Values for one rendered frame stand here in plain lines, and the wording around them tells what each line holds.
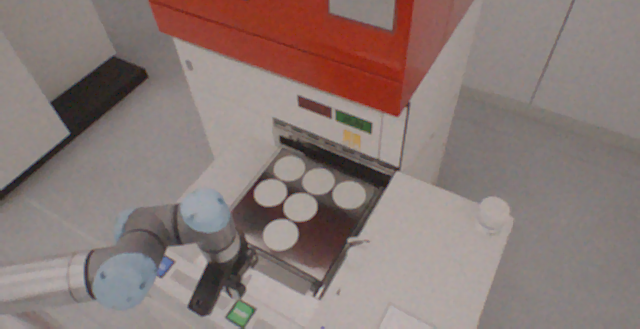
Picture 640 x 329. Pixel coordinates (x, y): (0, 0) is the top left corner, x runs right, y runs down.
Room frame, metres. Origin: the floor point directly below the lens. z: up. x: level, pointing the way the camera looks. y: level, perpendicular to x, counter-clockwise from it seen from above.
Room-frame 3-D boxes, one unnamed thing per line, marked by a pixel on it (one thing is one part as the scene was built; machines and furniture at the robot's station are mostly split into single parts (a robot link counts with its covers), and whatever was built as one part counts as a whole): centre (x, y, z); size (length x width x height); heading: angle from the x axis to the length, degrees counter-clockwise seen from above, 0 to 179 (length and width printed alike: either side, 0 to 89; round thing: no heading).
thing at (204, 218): (0.44, 0.21, 1.36); 0.09 x 0.08 x 0.11; 94
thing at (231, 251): (0.44, 0.20, 1.28); 0.08 x 0.08 x 0.05
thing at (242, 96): (1.06, 0.11, 1.02); 0.82 x 0.03 x 0.40; 57
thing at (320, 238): (0.76, 0.07, 0.90); 0.34 x 0.34 x 0.01; 57
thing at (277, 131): (0.95, -0.03, 0.89); 0.44 x 0.02 x 0.10; 57
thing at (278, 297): (0.53, 0.20, 0.87); 0.36 x 0.08 x 0.03; 57
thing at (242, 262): (0.45, 0.20, 1.20); 0.09 x 0.08 x 0.12; 148
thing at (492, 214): (0.61, -0.43, 1.01); 0.07 x 0.07 x 0.10
